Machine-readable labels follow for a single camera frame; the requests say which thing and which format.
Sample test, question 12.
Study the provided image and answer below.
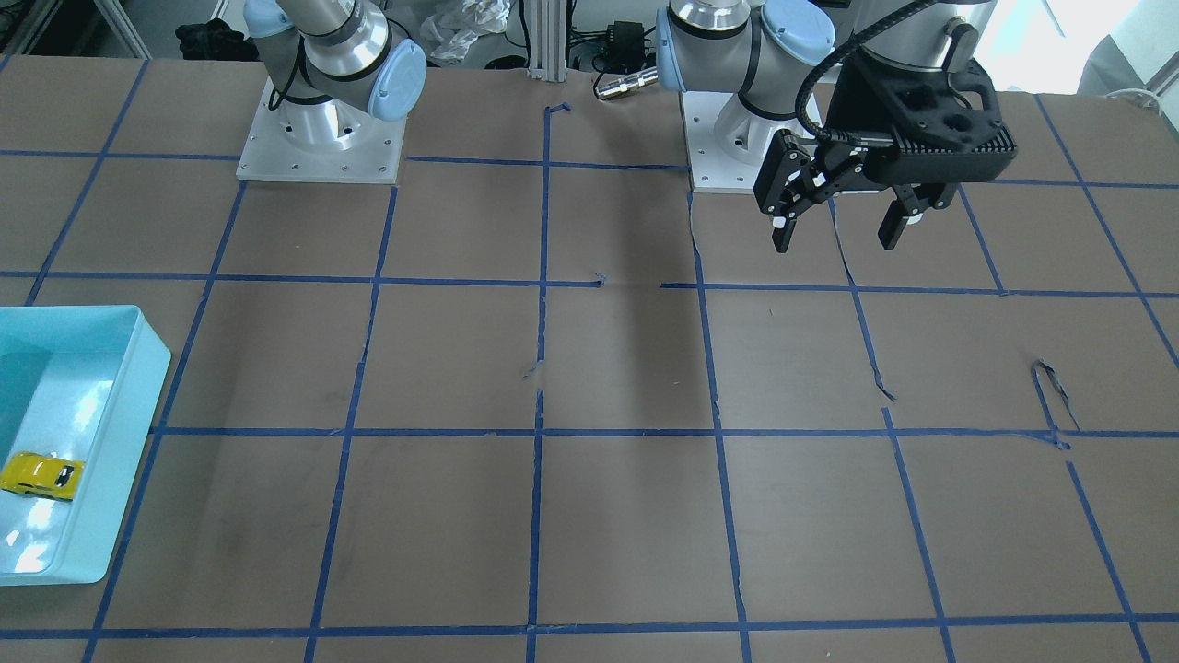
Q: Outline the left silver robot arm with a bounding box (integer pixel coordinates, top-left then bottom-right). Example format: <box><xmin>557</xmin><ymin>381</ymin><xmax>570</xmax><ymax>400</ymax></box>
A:
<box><xmin>654</xmin><ymin>1</ymin><xmax>1017</xmax><ymax>252</ymax></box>

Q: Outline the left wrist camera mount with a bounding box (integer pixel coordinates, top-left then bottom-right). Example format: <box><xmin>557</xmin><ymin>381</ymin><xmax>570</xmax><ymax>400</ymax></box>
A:
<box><xmin>824</xmin><ymin>18</ymin><xmax>1019</xmax><ymax>190</ymax></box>

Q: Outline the turquoise plastic bin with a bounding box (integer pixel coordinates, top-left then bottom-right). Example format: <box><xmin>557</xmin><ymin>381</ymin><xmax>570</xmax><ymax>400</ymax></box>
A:
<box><xmin>1</xmin><ymin>306</ymin><xmax>171</xmax><ymax>587</ymax></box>

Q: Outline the black power adapter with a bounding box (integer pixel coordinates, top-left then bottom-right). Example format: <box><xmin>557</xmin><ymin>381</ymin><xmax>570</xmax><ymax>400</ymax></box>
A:
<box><xmin>601</xmin><ymin>21</ymin><xmax>646</xmax><ymax>76</ymax></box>

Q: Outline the silver metal connector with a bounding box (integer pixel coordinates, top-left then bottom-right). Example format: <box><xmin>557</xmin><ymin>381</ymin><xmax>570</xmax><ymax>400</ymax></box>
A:
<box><xmin>593</xmin><ymin>66</ymin><xmax>660</xmax><ymax>101</ymax></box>

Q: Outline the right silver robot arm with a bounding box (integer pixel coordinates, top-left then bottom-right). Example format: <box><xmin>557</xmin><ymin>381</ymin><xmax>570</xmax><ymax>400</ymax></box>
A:
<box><xmin>243</xmin><ymin>1</ymin><xmax>428</xmax><ymax>122</ymax></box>

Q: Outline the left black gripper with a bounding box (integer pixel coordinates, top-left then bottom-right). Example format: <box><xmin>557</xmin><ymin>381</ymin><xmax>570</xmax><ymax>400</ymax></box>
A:
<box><xmin>753</xmin><ymin>129</ymin><xmax>959</xmax><ymax>252</ymax></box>

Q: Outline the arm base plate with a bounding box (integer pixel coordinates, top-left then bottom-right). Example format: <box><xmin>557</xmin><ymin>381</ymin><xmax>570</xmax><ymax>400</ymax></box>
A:
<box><xmin>681</xmin><ymin>91</ymin><xmax>814</xmax><ymax>193</ymax></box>
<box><xmin>236</xmin><ymin>81</ymin><xmax>407</xmax><ymax>185</ymax></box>

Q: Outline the aluminium frame post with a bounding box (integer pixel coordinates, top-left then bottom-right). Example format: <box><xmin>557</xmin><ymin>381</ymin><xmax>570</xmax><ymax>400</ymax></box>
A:
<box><xmin>519</xmin><ymin>1</ymin><xmax>572</xmax><ymax>85</ymax></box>

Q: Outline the yellow toy beetle car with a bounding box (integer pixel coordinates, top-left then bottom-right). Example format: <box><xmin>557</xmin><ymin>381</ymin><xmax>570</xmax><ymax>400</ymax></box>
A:
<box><xmin>1</xmin><ymin>449</ymin><xmax>86</xmax><ymax>501</ymax></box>

